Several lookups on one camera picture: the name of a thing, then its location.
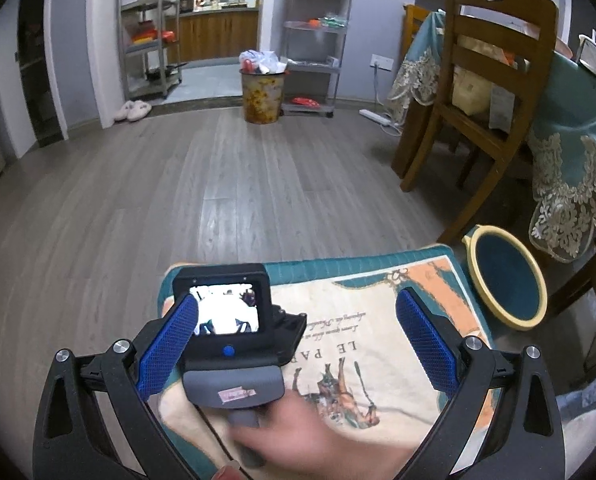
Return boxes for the wooden chair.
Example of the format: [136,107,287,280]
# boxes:
[400,0,559,243]
[403,4,433,36]

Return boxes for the person's patterned clothing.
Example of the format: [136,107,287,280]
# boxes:
[553,380,596,461]

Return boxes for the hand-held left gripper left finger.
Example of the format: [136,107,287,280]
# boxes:
[32,293,202,480]

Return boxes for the orange plastic basin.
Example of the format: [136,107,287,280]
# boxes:
[132,29,176,46]

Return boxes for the teal lace-trimmed tablecloth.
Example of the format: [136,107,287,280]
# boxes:
[388,10,596,263]

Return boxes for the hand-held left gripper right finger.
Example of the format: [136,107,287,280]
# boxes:
[393,286,568,480]

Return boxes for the black frying pan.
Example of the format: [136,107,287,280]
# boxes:
[145,62,189,81]

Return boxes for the white paper sheet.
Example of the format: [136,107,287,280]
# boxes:
[489,87,515,133]

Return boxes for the floral metal bin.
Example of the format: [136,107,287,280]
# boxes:
[240,71,285,125]

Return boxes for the person's right hand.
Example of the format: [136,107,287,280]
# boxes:
[210,390,381,480]

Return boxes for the yellow bag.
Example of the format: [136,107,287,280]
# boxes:
[452,35,499,113]

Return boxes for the grey rolling cart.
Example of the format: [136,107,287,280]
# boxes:
[282,0,355,117]

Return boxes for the white power strip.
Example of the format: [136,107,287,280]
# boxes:
[359,109,393,126]

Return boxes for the wooden kitchen cabinet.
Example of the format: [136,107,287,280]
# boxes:
[178,7,259,63]

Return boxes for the teal orange printed mat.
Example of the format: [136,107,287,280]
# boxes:
[157,244,494,480]

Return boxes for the person's right forearm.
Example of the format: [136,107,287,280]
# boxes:
[378,437,426,480]

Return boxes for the yellow-rimmed teal bin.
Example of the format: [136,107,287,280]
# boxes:
[460,224,549,332]

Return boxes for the grey metal shelf rack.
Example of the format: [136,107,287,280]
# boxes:
[118,0,183,101]

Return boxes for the white crumpled plastic bags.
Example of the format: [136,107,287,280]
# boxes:
[239,50,287,76]

